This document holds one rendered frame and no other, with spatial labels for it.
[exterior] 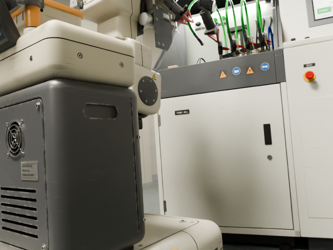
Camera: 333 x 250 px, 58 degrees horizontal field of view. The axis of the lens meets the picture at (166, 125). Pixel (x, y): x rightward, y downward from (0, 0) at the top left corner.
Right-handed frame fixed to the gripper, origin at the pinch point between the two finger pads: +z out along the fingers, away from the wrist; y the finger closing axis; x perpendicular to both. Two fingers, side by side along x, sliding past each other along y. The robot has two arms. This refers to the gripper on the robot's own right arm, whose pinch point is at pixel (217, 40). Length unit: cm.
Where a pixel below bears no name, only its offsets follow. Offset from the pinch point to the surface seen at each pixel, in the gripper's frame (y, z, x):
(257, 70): -28.3, 7.4, -27.3
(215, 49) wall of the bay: 24.9, 17.4, 16.5
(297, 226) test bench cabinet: -79, 62, -38
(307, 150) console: -54, 39, -46
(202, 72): -30.8, 0.7, -0.7
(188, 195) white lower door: -78, 44, 12
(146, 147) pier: 79, 166, 208
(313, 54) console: -22, 9, -52
